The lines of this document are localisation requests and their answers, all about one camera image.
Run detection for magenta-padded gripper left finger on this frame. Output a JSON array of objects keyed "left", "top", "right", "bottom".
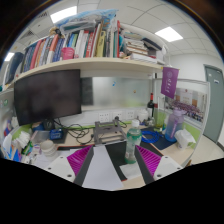
[{"left": 44, "top": 145, "right": 96, "bottom": 187}]

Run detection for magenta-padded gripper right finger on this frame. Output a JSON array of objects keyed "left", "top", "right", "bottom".
[{"left": 134, "top": 146, "right": 184, "bottom": 186}]

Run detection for clear green-labelled drink bottle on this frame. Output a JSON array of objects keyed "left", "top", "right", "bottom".
[{"left": 124, "top": 119, "right": 143, "bottom": 165}]

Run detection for purple water bottle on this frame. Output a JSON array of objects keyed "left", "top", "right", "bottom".
[{"left": 164, "top": 108, "right": 185, "bottom": 143}]

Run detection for small white paper square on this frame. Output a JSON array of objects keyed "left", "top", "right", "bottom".
[{"left": 119, "top": 162, "right": 143, "bottom": 180}]

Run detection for white paper cup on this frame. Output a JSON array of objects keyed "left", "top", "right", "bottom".
[{"left": 39, "top": 139, "right": 58, "bottom": 158}]

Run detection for black desk mat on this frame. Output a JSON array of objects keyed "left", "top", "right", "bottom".
[{"left": 56, "top": 141, "right": 164, "bottom": 183}]

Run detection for grey metal laptop stand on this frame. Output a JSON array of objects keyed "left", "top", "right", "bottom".
[{"left": 92, "top": 119, "right": 128, "bottom": 146}]

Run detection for green glass cup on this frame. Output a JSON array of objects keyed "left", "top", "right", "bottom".
[{"left": 154, "top": 109, "right": 167, "bottom": 132}]

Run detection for clear plastic container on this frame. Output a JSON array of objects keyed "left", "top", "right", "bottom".
[{"left": 33, "top": 129, "right": 51, "bottom": 144}]

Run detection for white jar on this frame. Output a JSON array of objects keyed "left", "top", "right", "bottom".
[{"left": 137, "top": 109, "right": 149, "bottom": 124}]

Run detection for dark wine bottle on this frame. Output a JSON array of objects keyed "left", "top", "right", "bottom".
[{"left": 147, "top": 93, "right": 155, "bottom": 118}]

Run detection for white tissue stack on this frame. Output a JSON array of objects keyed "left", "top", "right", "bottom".
[{"left": 14, "top": 130, "right": 32, "bottom": 149}]

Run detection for group photo poster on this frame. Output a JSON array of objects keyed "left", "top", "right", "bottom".
[{"left": 164, "top": 87, "right": 208, "bottom": 124}]

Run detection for black computer monitor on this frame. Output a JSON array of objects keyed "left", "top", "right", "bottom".
[{"left": 13, "top": 69, "right": 83, "bottom": 132}]

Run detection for purple pennant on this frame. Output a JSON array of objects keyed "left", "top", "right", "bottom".
[{"left": 160, "top": 66, "right": 180, "bottom": 100}]

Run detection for grey door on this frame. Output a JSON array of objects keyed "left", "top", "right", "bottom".
[{"left": 203, "top": 64, "right": 224, "bottom": 144}]

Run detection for tangled black cables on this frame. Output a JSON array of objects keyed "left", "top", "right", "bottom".
[{"left": 54, "top": 119, "right": 96, "bottom": 146}]

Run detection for blue coiled cable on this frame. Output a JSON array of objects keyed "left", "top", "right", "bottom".
[{"left": 141, "top": 129, "right": 161, "bottom": 144}]

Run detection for white wall socket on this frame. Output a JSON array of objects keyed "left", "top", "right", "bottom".
[
  {"left": 125, "top": 109, "right": 135, "bottom": 120},
  {"left": 98, "top": 112, "right": 111, "bottom": 123},
  {"left": 112, "top": 110, "right": 124, "bottom": 121}
]

